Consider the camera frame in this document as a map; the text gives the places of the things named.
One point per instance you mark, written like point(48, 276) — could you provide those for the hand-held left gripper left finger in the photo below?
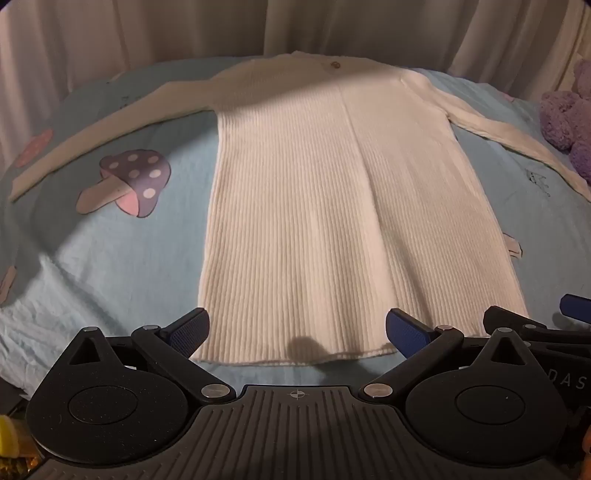
point(189, 331)

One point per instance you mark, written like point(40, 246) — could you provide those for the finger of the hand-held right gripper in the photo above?
point(508, 318)
point(577, 308)

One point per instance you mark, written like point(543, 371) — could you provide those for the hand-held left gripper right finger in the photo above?
point(407, 336)

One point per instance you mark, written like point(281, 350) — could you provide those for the white ribbed knit sweater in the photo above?
point(323, 207)

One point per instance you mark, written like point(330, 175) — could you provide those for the blue mushroom print bedsheet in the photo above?
point(138, 258)

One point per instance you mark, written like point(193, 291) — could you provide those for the purple plush toy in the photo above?
point(561, 120)

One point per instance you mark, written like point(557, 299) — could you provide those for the yellow object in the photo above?
point(7, 436)

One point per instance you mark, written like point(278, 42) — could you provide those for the beige curtain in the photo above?
point(184, 27)

